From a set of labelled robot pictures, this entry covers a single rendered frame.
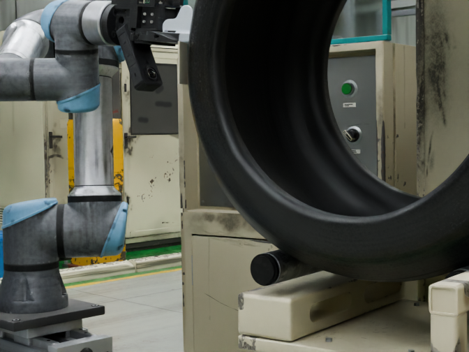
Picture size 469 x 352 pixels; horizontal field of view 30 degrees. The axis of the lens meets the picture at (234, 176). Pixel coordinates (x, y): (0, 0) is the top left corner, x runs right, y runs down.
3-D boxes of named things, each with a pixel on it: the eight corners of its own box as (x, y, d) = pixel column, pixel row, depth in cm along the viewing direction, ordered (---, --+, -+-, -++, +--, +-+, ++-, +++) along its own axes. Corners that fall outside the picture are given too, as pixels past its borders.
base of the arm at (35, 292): (-17, 307, 189) (-18, 261, 189) (44, 297, 200) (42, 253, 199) (19, 317, 178) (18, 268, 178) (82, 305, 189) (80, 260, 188)
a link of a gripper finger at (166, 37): (173, 32, 134) (130, 29, 139) (172, 42, 134) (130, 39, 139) (192, 34, 138) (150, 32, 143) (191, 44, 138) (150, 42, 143)
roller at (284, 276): (379, 260, 148) (362, 239, 149) (396, 242, 145) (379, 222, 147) (262, 293, 119) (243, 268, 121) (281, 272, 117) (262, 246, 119)
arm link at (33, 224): (7, 258, 194) (5, 197, 193) (68, 255, 195) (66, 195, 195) (-2, 266, 182) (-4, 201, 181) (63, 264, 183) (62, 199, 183)
